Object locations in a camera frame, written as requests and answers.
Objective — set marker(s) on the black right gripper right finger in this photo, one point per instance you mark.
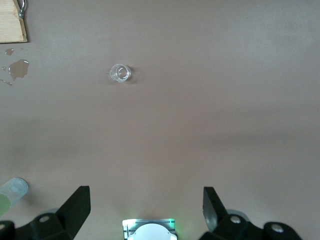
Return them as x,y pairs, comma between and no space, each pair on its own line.
237,230

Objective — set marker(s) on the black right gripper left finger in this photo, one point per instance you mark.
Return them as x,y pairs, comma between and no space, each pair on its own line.
50,225

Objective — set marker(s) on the small clear glass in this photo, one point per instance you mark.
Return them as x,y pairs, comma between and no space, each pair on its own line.
120,73

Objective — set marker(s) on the green sleeved glass bottle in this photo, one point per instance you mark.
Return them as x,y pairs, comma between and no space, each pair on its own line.
12,192

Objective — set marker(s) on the liquid spill puddle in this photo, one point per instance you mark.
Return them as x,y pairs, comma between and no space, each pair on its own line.
18,68

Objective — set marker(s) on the wooden cutting board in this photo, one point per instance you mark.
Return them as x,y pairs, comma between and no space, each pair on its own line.
10,22

